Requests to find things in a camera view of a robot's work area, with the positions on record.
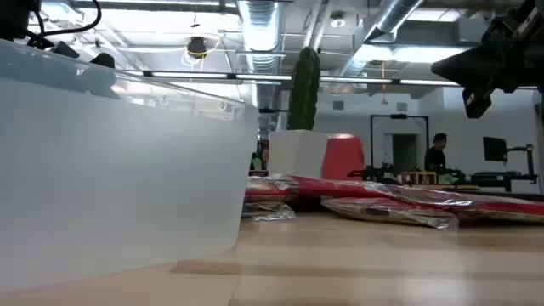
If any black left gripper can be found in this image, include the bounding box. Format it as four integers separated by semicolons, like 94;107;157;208
50;40;116;69

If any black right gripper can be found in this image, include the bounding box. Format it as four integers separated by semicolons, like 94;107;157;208
431;0;544;94

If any black monitor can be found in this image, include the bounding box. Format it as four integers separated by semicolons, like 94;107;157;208
482;136;509;162

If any black ceiling dome device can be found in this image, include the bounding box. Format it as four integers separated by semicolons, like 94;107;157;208
186;37;207;59

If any person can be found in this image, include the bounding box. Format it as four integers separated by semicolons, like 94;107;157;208
423;133;456;175

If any translucent plastic storage bin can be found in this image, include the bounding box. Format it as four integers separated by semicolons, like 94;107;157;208
0;38;260;294

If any black desk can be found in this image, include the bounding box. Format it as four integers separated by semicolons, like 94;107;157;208
469;170;539;192

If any small wooden shelf box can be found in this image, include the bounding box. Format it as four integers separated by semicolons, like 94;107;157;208
399;171;439;186

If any orange chair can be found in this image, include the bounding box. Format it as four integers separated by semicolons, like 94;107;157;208
321;134;366;182

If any long ceiling light strip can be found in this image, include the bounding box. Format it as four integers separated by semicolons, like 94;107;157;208
122;70;462;88

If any green cactus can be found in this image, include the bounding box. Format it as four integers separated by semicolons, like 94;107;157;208
286;46;320;132

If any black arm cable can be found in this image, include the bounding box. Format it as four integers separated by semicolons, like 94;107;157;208
25;0;103;49

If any black metal rig frame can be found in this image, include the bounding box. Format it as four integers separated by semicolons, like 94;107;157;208
369;113;430;171

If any hanging pendant cord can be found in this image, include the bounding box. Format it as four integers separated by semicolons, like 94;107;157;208
380;61;388;105

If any silver ceiling air duct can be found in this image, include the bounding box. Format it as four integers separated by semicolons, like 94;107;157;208
339;0;426;78
236;0;285;74

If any yellow ceiling cable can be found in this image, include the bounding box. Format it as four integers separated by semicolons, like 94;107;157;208
181;36;223;68

